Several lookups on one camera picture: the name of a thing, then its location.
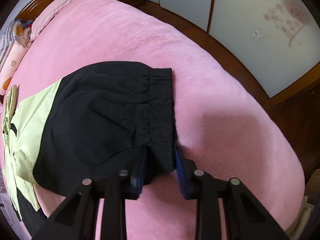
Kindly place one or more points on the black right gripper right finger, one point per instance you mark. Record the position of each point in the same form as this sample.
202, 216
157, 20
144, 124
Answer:
188, 176

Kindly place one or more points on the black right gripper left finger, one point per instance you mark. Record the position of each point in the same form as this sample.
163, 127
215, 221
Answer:
137, 175

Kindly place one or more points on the green and black hooded jacket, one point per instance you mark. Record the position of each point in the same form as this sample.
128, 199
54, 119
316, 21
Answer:
88, 124

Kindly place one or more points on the pink fleece bed sheet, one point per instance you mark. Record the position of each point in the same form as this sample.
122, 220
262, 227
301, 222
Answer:
220, 126

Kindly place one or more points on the white floral wardrobe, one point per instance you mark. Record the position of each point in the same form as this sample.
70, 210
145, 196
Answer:
276, 40

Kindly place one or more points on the pink pillow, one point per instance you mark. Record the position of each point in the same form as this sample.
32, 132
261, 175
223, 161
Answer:
46, 16

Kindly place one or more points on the folded pink cartoon quilt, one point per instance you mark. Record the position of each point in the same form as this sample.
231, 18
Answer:
14, 45

